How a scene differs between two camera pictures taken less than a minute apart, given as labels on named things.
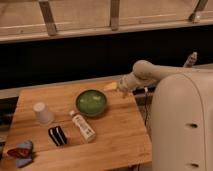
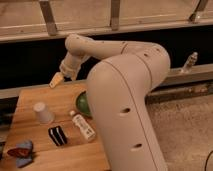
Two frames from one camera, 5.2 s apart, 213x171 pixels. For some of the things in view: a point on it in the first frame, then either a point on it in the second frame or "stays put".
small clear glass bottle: (192, 59) stays put
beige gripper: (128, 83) → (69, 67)
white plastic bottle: (83, 126) stays put
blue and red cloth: (23, 152) stays put
